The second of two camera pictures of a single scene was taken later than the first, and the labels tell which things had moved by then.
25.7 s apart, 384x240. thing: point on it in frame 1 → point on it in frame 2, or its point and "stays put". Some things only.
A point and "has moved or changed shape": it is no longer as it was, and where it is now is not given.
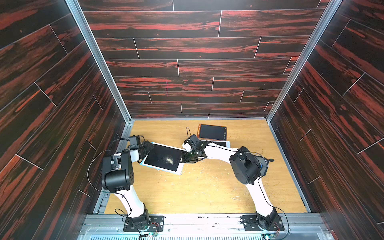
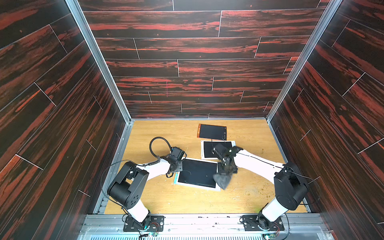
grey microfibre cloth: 264,163 has moved or changed shape
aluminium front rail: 296,227 stays put
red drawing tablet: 208,132 stays put
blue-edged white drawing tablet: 165,157 has moved or changed shape
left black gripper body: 146,148 → 179,166
